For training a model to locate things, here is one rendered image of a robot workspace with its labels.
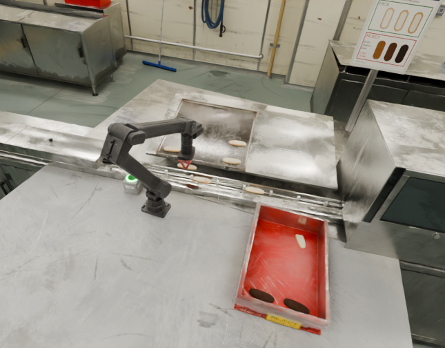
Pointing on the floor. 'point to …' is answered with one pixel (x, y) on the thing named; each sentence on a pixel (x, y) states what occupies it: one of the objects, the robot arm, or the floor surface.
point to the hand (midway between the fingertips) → (186, 165)
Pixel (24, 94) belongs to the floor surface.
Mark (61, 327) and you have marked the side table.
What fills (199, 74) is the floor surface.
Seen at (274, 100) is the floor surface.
